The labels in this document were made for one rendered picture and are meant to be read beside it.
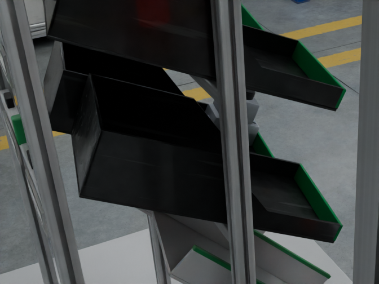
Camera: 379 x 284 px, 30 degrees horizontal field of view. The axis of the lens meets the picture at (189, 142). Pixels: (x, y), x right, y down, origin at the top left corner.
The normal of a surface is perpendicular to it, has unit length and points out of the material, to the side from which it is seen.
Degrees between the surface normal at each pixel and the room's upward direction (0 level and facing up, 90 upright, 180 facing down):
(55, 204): 90
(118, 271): 0
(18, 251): 0
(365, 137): 90
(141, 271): 0
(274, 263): 90
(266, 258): 90
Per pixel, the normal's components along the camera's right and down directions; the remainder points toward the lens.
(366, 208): -0.93, 0.26
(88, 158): -0.92, -0.20
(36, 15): 0.35, 0.44
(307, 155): -0.08, -0.86
